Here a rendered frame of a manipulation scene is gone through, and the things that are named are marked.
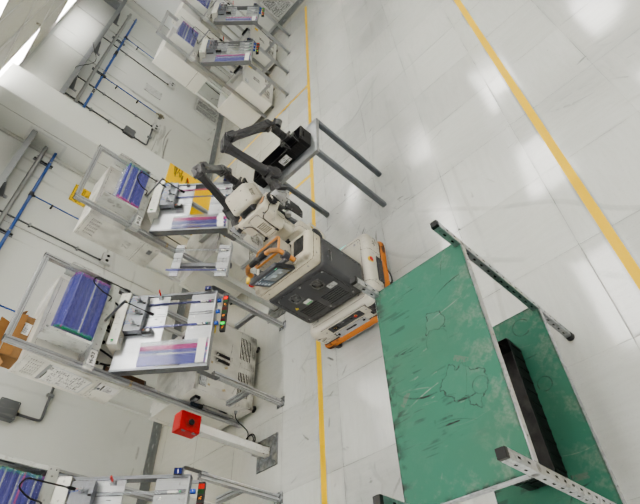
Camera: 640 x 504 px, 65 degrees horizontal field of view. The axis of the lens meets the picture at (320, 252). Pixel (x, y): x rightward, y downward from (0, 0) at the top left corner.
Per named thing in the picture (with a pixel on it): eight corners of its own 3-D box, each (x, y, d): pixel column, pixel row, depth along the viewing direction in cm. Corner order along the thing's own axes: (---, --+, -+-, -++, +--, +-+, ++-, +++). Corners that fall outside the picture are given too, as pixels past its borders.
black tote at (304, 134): (263, 188, 414) (253, 181, 409) (264, 175, 426) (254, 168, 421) (310, 145, 385) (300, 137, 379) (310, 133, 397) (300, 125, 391)
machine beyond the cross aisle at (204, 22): (292, 31, 898) (203, -52, 803) (292, 50, 840) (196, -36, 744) (245, 83, 966) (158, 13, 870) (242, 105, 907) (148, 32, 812)
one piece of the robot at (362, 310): (372, 311, 333) (364, 305, 329) (329, 337, 354) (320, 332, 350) (372, 308, 335) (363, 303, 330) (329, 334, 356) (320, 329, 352)
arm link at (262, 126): (224, 148, 331) (230, 137, 323) (218, 141, 332) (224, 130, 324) (268, 132, 361) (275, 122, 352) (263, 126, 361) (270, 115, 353)
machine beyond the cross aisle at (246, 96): (291, 67, 797) (189, -22, 701) (291, 92, 738) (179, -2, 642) (239, 123, 864) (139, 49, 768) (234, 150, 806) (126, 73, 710)
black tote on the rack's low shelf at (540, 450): (487, 363, 230) (473, 354, 224) (520, 346, 221) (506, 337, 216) (527, 493, 189) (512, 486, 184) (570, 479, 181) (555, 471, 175)
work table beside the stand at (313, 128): (386, 205, 414) (316, 149, 374) (327, 248, 450) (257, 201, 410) (381, 172, 445) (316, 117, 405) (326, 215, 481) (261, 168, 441)
